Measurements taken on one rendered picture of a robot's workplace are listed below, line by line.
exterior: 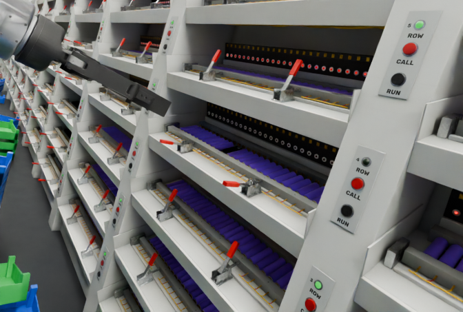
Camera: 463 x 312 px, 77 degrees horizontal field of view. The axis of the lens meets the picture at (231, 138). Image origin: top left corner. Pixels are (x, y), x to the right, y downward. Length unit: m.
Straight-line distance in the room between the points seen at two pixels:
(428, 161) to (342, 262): 0.18
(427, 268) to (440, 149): 0.17
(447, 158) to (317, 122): 0.19
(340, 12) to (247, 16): 0.24
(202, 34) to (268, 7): 0.36
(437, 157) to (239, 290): 0.44
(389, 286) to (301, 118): 0.28
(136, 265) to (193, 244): 0.29
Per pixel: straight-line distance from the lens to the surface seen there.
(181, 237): 0.79
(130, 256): 1.05
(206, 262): 0.73
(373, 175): 0.46
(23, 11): 0.49
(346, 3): 0.57
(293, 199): 0.58
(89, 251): 1.38
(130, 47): 1.63
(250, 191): 0.60
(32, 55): 0.49
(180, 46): 0.95
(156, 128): 0.95
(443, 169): 0.45
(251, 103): 0.62
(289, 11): 0.64
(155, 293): 0.93
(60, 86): 2.28
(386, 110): 0.47
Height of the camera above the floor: 0.91
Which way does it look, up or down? 6 degrees down
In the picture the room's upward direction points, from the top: 18 degrees clockwise
